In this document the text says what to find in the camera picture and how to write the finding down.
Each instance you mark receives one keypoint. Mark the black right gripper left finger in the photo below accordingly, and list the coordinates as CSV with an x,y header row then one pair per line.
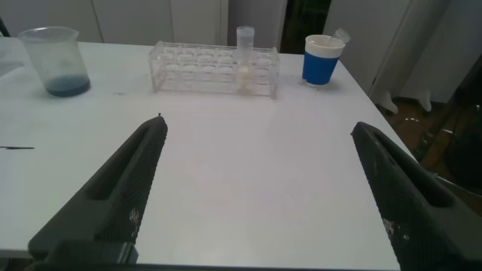
x,y
113,203

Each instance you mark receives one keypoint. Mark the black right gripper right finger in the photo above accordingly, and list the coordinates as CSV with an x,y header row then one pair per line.
x,y
418,211

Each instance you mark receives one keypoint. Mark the clear plastic beaker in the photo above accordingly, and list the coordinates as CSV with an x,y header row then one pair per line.
x,y
68,86

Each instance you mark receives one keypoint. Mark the clear acrylic test tube rack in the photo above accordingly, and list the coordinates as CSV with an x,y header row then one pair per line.
x,y
211,72

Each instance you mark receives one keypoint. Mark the pale yellow pigment test tube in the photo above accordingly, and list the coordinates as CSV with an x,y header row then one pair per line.
x,y
245,42

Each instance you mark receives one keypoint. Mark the blue sleeved white paper cup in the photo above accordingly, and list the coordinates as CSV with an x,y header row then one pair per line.
x,y
320,67

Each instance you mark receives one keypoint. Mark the white folding partition screen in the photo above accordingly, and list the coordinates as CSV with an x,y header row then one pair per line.
x,y
376,37
132,19

